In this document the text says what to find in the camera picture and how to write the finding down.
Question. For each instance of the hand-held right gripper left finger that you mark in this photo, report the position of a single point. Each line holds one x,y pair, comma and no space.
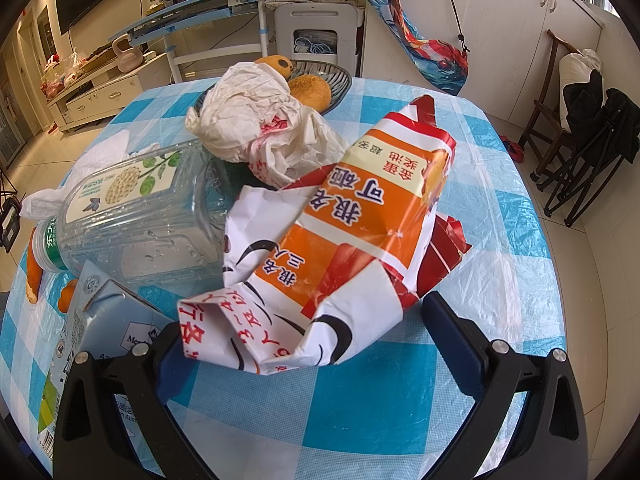
167,360

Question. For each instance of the blue study desk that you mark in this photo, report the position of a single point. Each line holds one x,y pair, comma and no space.
200,7

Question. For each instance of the yellow mango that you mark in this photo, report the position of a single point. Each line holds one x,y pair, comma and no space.
275,66

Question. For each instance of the orange white snack bag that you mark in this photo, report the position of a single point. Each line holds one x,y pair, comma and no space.
350,240

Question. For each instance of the white television cabinet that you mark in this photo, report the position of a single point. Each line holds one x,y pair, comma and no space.
100,95

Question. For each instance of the white wall cabinet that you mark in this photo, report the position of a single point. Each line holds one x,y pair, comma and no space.
520,35

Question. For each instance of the white sack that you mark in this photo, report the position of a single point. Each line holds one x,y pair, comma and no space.
575,75

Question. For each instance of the blue milk carton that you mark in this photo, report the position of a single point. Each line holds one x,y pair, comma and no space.
110,310

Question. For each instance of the colourful printed bag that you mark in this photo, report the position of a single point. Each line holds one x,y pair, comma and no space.
415,45

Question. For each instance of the white storage stool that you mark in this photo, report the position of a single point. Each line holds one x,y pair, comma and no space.
320,20

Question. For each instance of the crumpled white plastic bag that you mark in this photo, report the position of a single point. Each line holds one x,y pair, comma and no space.
250,115

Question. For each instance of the dark fruit bowl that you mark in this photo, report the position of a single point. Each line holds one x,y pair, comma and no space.
337,80

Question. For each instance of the dark wooden chair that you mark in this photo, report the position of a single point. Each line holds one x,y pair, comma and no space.
537,120

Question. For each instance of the blue white checked tablecloth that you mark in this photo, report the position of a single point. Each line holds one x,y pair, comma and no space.
380,410

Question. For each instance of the clear plastic bottle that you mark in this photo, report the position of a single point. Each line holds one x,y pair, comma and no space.
140,220

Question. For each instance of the pink kettlebell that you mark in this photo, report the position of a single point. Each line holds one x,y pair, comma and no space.
126,57

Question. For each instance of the round orange fruit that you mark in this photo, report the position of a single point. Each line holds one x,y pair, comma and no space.
311,92

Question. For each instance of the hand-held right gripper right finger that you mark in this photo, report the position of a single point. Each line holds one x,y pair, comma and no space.
450,345

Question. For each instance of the red slipper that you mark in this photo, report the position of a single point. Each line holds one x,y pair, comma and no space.
511,147

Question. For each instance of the black folding chair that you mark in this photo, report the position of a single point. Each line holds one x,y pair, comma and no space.
600,130

